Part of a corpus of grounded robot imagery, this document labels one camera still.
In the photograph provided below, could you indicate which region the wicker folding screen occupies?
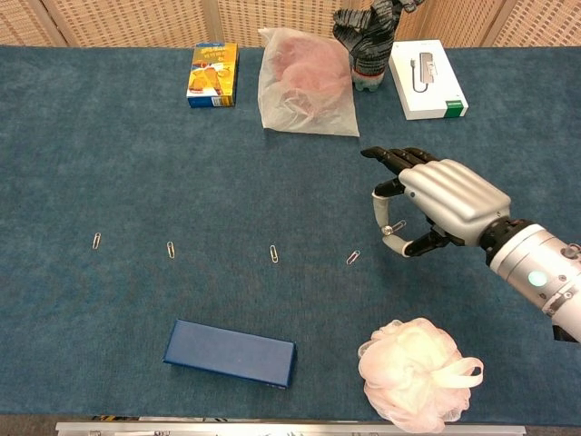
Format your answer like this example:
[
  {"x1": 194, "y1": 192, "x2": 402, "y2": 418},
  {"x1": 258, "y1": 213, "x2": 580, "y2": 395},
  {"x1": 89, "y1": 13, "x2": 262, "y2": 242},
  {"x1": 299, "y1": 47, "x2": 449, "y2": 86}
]
[{"x1": 0, "y1": 0, "x2": 581, "y2": 49}]

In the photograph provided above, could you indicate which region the yellow snack box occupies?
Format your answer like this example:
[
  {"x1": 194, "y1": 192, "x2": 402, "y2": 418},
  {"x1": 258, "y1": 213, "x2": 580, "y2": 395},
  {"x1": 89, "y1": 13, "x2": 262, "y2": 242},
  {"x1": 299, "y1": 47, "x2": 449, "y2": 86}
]
[{"x1": 186, "y1": 43, "x2": 240, "y2": 109}]

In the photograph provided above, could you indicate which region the white USB hub box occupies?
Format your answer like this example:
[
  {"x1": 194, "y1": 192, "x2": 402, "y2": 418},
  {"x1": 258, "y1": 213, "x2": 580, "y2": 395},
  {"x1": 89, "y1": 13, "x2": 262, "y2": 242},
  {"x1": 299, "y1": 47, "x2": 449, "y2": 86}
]
[{"x1": 389, "y1": 39, "x2": 469, "y2": 122}]

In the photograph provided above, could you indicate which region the pink mesh bath pouf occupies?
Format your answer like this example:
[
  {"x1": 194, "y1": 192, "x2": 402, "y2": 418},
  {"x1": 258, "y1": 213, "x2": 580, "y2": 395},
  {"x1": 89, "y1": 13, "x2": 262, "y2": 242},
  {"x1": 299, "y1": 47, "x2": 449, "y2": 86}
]
[{"x1": 357, "y1": 317, "x2": 485, "y2": 434}]

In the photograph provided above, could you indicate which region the grey knit work glove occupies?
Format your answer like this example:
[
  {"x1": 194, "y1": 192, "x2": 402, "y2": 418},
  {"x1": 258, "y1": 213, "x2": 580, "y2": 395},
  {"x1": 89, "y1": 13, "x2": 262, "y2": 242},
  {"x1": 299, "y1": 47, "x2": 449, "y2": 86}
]
[{"x1": 332, "y1": 0, "x2": 426, "y2": 77}]

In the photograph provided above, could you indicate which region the white bag with pink mesh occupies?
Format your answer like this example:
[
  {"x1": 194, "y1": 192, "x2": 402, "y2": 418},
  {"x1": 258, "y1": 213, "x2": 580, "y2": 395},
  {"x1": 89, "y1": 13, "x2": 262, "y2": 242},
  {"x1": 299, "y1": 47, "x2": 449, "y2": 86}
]
[{"x1": 257, "y1": 26, "x2": 360, "y2": 138}]

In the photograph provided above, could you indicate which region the clear plastic bottle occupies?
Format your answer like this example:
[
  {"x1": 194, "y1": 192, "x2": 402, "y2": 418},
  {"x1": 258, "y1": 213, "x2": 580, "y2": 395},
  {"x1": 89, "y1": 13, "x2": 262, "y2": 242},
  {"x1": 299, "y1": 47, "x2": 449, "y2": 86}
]
[{"x1": 352, "y1": 67, "x2": 387, "y2": 93}]

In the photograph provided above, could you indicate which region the blue felt table cover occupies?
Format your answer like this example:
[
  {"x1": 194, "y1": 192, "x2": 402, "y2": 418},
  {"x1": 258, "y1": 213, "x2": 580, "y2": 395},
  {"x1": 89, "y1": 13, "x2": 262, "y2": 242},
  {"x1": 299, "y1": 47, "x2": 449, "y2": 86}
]
[{"x1": 0, "y1": 44, "x2": 581, "y2": 421}]

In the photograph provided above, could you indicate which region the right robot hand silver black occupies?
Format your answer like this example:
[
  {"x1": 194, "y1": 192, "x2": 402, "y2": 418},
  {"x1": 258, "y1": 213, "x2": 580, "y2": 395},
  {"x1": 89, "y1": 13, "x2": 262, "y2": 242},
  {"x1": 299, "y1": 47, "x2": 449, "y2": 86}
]
[{"x1": 360, "y1": 145, "x2": 513, "y2": 258}]

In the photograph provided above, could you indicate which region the blue rectangular box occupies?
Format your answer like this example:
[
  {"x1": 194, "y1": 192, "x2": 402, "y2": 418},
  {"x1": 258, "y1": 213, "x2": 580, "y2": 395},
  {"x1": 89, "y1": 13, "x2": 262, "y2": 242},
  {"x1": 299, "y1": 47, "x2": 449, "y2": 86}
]
[{"x1": 162, "y1": 319, "x2": 298, "y2": 391}]

